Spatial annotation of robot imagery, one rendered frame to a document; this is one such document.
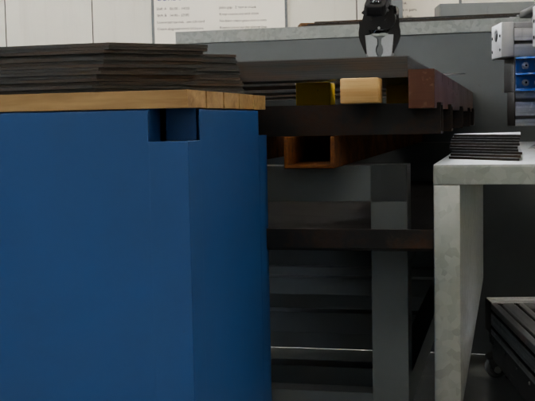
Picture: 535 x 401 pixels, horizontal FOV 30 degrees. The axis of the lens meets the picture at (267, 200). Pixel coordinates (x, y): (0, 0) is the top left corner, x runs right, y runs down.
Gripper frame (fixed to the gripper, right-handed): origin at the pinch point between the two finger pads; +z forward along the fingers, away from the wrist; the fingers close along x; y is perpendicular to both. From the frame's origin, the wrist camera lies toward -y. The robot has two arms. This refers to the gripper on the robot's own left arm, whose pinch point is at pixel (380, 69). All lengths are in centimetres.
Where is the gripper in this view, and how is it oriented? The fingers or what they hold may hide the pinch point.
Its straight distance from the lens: 221.8
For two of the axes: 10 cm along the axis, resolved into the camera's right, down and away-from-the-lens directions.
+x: -9.7, 0.0, 2.4
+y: 2.3, -0.8, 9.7
